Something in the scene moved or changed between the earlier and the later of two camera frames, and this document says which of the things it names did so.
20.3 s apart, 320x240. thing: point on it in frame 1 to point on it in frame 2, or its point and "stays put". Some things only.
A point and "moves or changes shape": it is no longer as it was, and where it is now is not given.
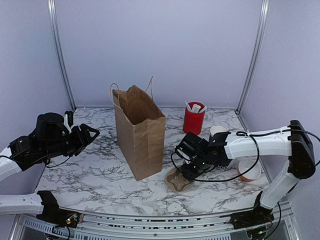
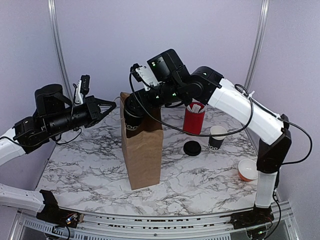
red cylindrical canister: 193,121 stays put
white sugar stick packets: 195,108 stays put
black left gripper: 81,143 to 93,112
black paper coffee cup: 221,164 to 134,124
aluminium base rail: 283,224 stays put
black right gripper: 189,173 to 145,102
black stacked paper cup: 218,133 stays put
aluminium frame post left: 59,52 stays put
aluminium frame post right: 262,27 stays put
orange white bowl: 253,173 stays put
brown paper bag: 141,126 moves or changes shape
